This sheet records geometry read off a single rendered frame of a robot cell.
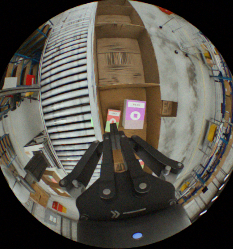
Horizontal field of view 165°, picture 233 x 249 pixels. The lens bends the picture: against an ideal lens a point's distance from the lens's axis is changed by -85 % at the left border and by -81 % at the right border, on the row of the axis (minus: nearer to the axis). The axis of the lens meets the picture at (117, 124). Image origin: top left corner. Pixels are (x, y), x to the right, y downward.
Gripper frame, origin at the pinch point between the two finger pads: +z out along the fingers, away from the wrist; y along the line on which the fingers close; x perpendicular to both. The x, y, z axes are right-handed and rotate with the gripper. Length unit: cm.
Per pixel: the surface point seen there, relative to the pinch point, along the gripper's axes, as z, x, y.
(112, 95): 35.1, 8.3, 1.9
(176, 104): 117, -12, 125
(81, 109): 48, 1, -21
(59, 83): 48, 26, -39
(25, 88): 25, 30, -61
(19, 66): 40, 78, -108
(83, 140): 48, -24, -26
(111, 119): 31.9, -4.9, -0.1
